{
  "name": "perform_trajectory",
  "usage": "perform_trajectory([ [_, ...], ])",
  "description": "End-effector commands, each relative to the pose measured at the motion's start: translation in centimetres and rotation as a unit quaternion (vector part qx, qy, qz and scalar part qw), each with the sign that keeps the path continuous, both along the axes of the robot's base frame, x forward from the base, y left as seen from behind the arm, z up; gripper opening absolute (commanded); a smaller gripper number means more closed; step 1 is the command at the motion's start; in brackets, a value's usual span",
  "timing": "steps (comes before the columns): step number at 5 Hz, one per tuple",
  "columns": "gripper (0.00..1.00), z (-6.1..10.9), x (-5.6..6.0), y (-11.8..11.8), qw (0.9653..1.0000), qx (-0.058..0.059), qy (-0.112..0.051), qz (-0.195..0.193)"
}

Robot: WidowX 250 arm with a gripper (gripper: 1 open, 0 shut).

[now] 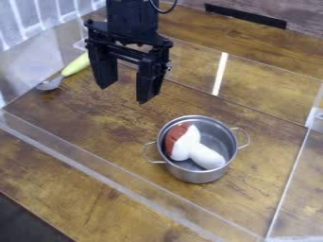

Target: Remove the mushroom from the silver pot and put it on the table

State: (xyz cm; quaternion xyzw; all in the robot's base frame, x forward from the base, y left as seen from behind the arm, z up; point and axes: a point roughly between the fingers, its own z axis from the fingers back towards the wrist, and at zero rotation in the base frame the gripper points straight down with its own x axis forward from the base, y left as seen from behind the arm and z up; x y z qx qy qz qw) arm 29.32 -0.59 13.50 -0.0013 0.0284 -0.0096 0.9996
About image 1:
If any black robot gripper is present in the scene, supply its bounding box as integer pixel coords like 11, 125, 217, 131
85, 0, 174, 104

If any silver metal pot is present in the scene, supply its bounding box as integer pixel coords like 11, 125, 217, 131
143, 115, 251, 184

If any black strip on table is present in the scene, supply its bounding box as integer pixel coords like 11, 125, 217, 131
205, 3, 289, 29

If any spoon with yellow-green handle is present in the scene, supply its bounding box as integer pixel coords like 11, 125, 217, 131
37, 52, 90, 91

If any clear acrylic corner bracket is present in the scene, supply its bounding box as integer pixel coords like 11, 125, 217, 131
74, 26, 89, 51

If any black cable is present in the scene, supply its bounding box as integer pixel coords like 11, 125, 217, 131
149, 0, 179, 15

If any clear acrylic enclosure wall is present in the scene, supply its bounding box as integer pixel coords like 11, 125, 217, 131
0, 8, 323, 242

